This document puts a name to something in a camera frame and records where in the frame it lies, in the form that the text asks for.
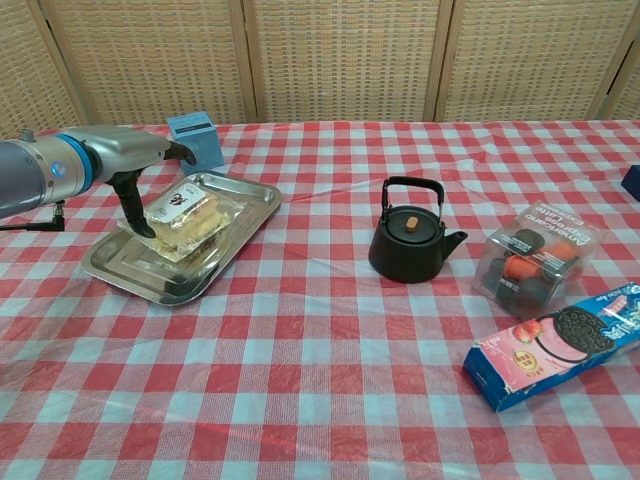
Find pastry packet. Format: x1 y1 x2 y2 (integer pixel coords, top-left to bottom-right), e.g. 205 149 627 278
118 174 249 264

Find red white checkered tablecloth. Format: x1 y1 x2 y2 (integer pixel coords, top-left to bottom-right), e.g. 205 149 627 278
0 118 640 480

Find blue Oreo cookie box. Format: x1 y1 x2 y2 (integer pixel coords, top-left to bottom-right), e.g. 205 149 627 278
461 282 640 414

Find dark blue box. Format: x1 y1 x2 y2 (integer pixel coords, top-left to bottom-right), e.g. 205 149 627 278
621 164 640 202

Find clear box of coffee capsules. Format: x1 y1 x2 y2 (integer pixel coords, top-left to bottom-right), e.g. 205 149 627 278
471 200 607 322

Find light blue cardboard box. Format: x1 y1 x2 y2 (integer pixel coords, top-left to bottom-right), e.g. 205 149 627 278
166 110 225 175

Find black cable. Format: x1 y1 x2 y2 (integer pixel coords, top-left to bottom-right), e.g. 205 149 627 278
0 199 67 233

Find rectangular metal tray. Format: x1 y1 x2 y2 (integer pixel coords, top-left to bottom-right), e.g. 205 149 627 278
80 170 284 307

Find black kettle with handle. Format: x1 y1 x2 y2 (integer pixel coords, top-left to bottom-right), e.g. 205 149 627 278
368 176 469 285

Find woven rattan folding screen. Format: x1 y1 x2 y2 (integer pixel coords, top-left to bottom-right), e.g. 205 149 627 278
0 0 640 142

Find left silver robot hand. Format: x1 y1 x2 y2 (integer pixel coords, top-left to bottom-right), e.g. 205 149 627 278
85 125 198 239

